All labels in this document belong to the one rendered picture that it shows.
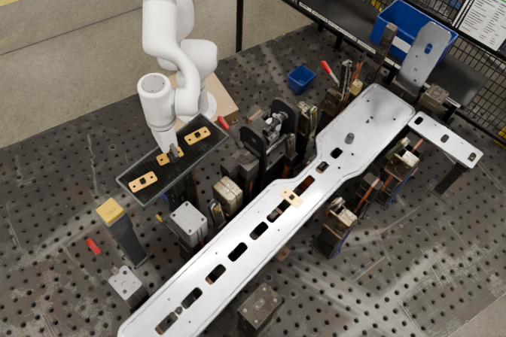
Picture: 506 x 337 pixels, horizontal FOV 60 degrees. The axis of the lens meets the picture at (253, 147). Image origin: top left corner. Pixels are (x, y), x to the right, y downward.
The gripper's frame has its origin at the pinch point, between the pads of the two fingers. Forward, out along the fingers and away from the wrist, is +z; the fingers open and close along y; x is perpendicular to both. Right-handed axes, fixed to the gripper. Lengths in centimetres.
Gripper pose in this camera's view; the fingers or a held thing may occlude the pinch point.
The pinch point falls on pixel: (168, 148)
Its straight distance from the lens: 140.0
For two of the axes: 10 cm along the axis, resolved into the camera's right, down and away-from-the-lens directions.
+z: -0.5, 5.2, 8.5
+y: 5.1, 7.5, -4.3
